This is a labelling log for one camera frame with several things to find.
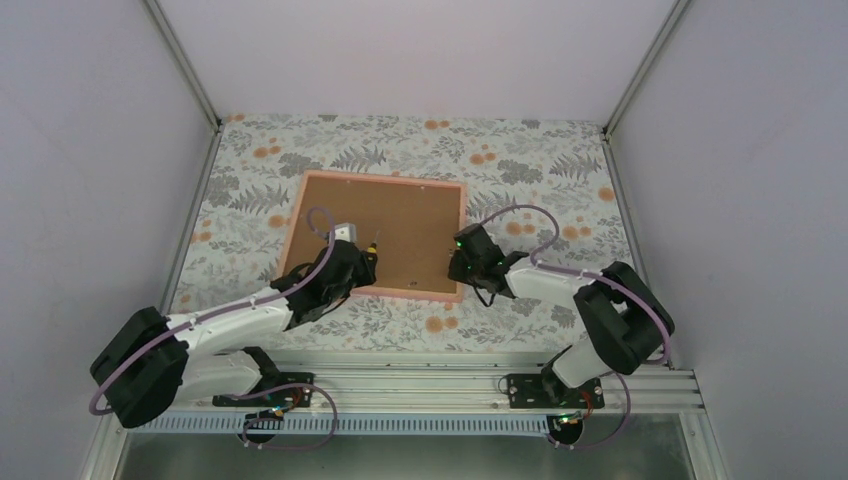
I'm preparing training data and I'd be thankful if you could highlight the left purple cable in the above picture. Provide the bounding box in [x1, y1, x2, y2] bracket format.
[88, 206, 338, 417]

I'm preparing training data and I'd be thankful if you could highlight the right aluminium corner post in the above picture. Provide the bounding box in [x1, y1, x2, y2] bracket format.
[603, 0, 692, 142]

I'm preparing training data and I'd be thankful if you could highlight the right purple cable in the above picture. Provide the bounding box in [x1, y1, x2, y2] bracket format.
[476, 203, 673, 452]

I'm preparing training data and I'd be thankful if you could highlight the left aluminium corner post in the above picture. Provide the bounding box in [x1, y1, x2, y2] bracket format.
[141, 0, 222, 131]

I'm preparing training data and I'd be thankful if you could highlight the pink picture frame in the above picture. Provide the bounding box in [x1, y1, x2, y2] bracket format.
[277, 170, 467, 303]

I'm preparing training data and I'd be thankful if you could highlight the aluminium corner post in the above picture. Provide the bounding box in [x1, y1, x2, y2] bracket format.
[141, 0, 222, 131]
[603, 0, 692, 142]

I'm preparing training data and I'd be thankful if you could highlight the floral patterned table mat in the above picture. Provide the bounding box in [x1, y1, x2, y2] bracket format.
[170, 114, 632, 352]

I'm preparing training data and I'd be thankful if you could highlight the aluminium rail base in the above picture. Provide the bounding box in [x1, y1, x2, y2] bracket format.
[83, 351, 727, 479]

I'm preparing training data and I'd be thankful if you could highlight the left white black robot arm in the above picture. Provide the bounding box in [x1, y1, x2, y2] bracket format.
[89, 240, 378, 428]

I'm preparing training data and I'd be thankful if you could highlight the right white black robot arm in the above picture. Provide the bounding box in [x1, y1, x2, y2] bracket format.
[448, 223, 675, 407]

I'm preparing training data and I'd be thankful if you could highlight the yellow screwdriver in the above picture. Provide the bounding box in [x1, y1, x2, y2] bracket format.
[366, 231, 380, 255]

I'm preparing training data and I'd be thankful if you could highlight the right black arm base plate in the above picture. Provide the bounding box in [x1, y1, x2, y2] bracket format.
[496, 373, 605, 409]

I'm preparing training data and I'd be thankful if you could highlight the purple cable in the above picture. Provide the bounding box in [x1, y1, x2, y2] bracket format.
[476, 203, 673, 452]
[88, 206, 338, 417]

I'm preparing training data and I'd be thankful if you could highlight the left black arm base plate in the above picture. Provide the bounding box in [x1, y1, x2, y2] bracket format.
[212, 372, 315, 410]

